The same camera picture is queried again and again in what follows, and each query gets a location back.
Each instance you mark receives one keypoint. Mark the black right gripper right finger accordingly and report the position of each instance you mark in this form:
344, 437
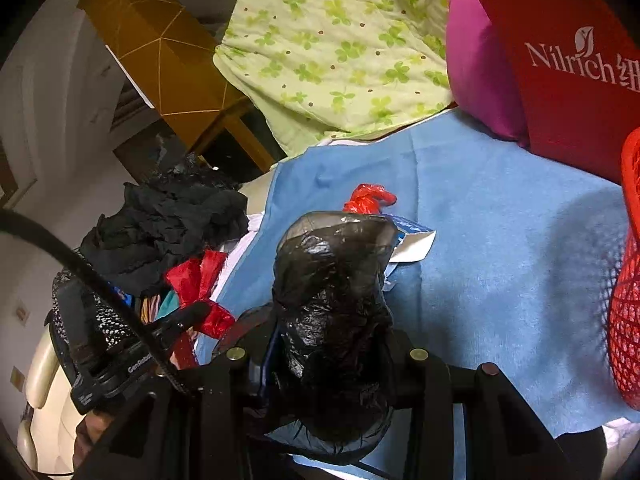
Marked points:
422, 385

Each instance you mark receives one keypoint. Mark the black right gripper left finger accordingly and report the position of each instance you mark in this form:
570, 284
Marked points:
239, 400

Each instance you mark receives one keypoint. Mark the black plastic trash bag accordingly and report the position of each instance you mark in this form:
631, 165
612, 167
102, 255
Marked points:
329, 375

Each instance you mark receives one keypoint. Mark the red plastic bag strip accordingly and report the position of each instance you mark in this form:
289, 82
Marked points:
190, 282

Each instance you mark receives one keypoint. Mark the blue white medicine box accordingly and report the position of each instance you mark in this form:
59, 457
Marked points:
413, 241

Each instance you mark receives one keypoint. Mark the blue fleece blanket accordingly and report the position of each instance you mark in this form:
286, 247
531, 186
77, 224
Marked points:
510, 296

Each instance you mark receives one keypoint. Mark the black clothes pile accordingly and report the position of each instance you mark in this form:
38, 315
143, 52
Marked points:
164, 221

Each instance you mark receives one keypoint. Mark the red crumpled plastic bag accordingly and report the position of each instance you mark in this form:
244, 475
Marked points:
369, 199

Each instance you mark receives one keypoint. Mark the red plastic mesh basket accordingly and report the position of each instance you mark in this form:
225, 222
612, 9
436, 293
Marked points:
623, 313

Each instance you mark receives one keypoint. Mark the magenta pillow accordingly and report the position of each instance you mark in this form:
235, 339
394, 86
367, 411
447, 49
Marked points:
480, 76

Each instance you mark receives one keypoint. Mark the brown wooden cabinet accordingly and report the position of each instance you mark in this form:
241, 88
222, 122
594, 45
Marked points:
168, 54

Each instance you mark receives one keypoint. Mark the green clover quilt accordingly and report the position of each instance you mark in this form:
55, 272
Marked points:
320, 70

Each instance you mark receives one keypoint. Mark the red Nilrich paper bag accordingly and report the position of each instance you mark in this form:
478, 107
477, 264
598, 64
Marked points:
578, 75

